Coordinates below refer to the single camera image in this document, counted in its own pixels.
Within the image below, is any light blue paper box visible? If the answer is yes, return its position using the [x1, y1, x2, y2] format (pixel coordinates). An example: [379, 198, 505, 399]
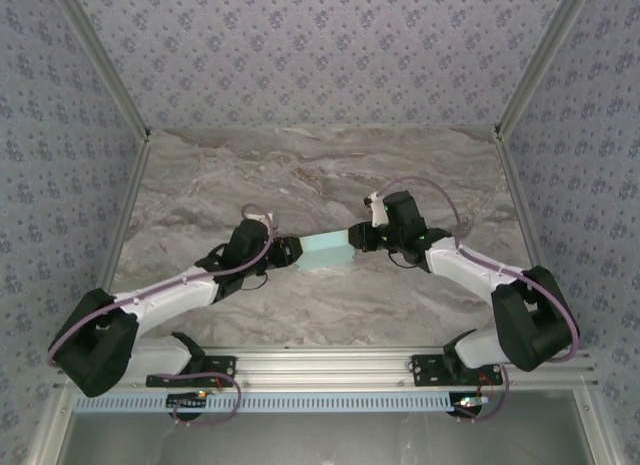
[297, 228, 357, 275]

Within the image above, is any grey metal sheet panel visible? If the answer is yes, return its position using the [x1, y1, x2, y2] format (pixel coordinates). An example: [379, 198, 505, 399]
[62, 412, 589, 465]

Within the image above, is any aluminium frame leg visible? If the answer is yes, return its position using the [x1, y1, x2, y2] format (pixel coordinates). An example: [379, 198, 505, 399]
[569, 387, 619, 465]
[27, 387, 76, 465]

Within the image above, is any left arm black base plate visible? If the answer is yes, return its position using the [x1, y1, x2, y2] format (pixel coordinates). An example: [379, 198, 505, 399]
[145, 354, 237, 389]

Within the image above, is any aluminium frame post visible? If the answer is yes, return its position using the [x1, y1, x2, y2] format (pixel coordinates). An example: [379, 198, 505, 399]
[48, 0, 152, 145]
[493, 0, 599, 142]

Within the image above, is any small black circuit board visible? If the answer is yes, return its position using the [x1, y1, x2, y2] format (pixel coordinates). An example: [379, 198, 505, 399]
[446, 392, 490, 420]
[166, 392, 210, 417]

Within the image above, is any aluminium table side rail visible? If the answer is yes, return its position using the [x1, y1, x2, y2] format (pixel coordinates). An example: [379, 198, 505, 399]
[77, 134, 154, 354]
[494, 132, 574, 350]

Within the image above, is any aluminium frame cross rail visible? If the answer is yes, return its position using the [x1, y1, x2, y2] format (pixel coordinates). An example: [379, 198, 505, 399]
[52, 348, 599, 391]

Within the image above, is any slotted grey cable duct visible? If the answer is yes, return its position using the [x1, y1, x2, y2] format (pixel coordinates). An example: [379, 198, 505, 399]
[73, 392, 494, 415]

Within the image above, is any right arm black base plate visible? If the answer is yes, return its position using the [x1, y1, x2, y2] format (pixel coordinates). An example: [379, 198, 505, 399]
[410, 353, 504, 388]

